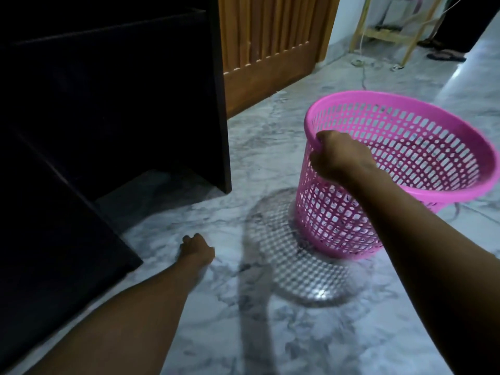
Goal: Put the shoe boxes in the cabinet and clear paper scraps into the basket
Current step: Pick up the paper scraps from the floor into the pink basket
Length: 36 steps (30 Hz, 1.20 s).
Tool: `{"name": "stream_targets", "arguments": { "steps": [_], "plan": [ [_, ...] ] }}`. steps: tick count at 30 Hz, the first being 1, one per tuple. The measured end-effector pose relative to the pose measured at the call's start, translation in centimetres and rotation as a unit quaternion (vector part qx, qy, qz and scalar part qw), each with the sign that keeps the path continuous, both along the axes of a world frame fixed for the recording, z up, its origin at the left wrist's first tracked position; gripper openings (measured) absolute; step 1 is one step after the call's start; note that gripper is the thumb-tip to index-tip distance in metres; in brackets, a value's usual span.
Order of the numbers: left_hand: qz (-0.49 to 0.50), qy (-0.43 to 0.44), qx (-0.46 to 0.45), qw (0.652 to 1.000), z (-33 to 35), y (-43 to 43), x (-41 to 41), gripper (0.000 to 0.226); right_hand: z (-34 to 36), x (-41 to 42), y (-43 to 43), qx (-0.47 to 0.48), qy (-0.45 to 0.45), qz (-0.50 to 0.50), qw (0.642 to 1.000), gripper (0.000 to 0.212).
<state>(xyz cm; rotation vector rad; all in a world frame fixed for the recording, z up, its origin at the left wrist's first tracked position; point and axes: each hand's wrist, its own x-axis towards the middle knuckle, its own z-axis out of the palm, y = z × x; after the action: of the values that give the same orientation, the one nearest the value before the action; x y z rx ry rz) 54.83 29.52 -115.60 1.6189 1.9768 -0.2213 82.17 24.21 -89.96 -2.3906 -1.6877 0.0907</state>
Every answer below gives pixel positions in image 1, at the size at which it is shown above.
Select person's left hand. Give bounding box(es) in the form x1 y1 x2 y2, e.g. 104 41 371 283
179 233 216 267

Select pink plastic basket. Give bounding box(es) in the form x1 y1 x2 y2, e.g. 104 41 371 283
295 91 500 260

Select dark wooden cabinet door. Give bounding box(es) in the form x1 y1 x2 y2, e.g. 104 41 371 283
0 128 143 371

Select light wooden table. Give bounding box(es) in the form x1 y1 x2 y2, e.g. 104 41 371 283
348 0 446 68

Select person's left forearm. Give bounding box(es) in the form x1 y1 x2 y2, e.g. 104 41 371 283
25 256 206 375

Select dark wooden cabinet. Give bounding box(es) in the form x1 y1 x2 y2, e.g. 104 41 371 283
0 0 232 371

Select person's right hand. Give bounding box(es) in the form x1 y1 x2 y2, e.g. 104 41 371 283
309 130 378 187

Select brown wooden room door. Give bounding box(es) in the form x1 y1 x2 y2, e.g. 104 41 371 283
218 0 341 118

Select person's right forearm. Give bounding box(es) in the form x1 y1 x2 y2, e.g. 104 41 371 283
347 166 500 375

